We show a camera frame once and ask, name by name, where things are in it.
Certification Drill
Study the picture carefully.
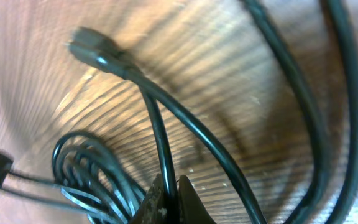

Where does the thick black usb cable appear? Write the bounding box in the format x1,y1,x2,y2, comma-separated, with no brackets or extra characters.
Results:
65,0,358,224

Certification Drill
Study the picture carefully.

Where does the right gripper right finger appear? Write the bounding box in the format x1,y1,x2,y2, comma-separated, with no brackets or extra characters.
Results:
178,175,216,224

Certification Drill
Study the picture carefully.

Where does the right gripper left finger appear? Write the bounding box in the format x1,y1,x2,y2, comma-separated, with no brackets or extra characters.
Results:
129,174,168,224

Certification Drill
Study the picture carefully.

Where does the thin black usb cable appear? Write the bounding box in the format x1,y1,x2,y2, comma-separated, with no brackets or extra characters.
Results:
1,130,147,224

